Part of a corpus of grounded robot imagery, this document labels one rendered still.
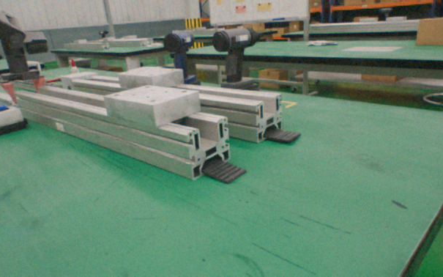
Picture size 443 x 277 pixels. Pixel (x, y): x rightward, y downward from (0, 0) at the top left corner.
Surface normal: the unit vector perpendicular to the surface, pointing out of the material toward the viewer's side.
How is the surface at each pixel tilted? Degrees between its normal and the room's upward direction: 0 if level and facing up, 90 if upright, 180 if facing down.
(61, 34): 90
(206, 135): 90
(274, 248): 0
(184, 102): 90
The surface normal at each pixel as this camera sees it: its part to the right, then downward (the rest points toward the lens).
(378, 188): -0.07, -0.93
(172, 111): 0.76, 0.18
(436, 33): -0.78, 0.26
